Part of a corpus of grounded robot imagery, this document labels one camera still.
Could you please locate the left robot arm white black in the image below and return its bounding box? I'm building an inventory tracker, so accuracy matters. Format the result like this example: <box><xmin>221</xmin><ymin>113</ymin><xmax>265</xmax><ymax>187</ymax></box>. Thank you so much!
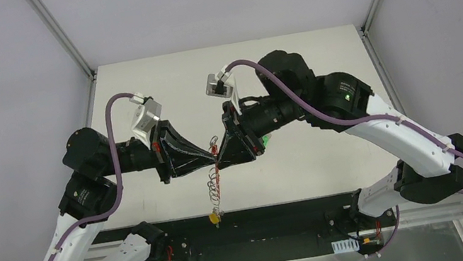
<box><xmin>44</xmin><ymin>120</ymin><xmax>215</xmax><ymax>261</ymax></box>

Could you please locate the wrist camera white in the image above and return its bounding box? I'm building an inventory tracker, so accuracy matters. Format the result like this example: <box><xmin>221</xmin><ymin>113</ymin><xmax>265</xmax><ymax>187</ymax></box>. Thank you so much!
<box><xmin>205</xmin><ymin>65</ymin><xmax>242</xmax><ymax>115</ymax></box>
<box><xmin>130</xmin><ymin>93</ymin><xmax>162</xmax><ymax>148</ymax></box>

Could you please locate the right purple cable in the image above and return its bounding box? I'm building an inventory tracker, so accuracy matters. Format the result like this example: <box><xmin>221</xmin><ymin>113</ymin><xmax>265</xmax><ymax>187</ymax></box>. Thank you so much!
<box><xmin>219</xmin><ymin>19</ymin><xmax>463</xmax><ymax>246</ymax></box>

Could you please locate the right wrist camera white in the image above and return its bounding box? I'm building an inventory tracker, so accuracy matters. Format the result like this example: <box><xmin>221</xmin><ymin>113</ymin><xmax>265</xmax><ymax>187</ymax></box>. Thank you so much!
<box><xmin>205</xmin><ymin>65</ymin><xmax>242</xmax><ymax>115</ymax></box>

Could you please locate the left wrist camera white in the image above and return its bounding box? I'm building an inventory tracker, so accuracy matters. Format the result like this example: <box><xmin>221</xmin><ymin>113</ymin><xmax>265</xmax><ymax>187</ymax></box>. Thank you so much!
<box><xmin>130</xmin><ymin>93</ymin><xmax>162</xmax><ymax>148</ymax></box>

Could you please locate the key with yellow tag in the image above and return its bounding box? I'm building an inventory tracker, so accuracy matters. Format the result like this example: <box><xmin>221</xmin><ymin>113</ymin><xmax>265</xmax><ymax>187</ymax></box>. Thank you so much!
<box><xmin>209</xmin><ymin>212</ymin><xmax>222</xmax><ymax>228</ymax></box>

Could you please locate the key with green tag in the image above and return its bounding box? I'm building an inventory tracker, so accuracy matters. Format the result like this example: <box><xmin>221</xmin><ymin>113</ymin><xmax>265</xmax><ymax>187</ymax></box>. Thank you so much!
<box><xmin>262</xmin><ymin>134</ymin><xmax>272</xmax><ymax>147</ymax></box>

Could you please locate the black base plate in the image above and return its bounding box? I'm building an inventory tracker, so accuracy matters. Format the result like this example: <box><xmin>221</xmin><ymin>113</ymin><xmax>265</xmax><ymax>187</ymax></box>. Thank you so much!
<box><xmin>87</xmin><ymin>179</ymin><xmax>404</xmax><ymax>261</ymax></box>

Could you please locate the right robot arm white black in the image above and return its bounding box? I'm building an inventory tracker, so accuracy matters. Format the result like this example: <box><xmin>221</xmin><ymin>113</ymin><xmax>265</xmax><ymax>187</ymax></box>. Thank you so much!
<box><xmin>206</xmin><ymin>50</ymin><xmax>463</xmax><ymax>229</ymax></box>

